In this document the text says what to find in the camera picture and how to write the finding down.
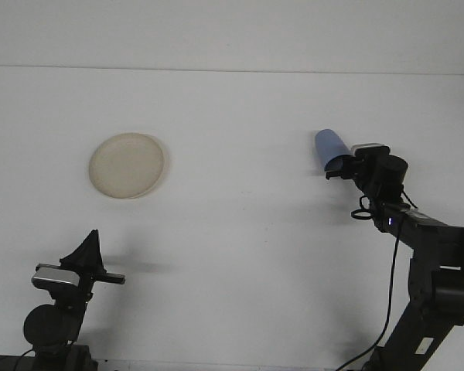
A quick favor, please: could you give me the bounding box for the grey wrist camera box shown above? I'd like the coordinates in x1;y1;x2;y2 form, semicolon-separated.
30;267;81;289
350;143;388;156

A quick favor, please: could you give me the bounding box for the pale blue cup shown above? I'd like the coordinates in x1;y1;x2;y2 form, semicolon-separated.
314;128;351;168

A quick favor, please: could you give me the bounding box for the pale round plate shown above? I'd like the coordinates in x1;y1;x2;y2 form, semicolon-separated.
87;132;170;200

